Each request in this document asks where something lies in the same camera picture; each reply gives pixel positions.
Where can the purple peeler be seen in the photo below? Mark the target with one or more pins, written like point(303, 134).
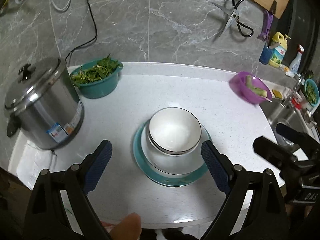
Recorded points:
point(267, 22)

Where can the stainless steel pot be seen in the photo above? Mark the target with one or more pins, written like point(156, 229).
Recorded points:
point(43, 103)

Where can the yellow dish soap bottle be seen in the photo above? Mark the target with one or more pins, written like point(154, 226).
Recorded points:
point(278, 46)

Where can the large teal floral plate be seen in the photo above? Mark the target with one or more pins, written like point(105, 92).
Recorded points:
point(152, 173)

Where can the stainless steel sink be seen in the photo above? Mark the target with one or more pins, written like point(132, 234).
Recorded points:
point(276, 113)

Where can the white spray bottle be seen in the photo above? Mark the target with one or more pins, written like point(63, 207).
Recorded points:
point(294, 65)

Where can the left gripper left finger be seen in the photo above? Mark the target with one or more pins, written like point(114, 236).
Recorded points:
point(94, 165)

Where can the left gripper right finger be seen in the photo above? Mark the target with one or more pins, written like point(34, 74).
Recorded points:
point(219, 166)

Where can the chrome faucet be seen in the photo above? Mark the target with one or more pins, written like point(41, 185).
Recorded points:
point(287, 102)

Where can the black handled kitchen scissors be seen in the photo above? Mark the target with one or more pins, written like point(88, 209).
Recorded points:
point(233, 14)

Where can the small cup on red coaster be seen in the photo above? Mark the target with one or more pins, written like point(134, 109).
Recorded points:
point(297, 101)

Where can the small floral white bowl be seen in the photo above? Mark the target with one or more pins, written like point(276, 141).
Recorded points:
point(174, 130)

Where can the yellow sponge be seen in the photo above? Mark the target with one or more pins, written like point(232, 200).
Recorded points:
point(277, 94)

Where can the teal basin with greens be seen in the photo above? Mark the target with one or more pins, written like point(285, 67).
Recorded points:
point(97, 78)

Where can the person's left hand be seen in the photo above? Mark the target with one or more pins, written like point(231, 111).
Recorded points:
point(128, 228)

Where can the purple plastic bowl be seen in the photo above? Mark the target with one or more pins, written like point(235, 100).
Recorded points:
point(238, 86)

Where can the green vegetable stalk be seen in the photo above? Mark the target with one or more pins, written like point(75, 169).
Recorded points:
point(258, 91)

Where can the large white bowl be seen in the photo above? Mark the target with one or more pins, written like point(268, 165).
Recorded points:
point(186, 164)

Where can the blue utensil cup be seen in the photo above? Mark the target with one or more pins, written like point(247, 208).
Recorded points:
point(265, 55)

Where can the teal colander with greens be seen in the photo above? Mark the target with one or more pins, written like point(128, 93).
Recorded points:
point(311, 92)

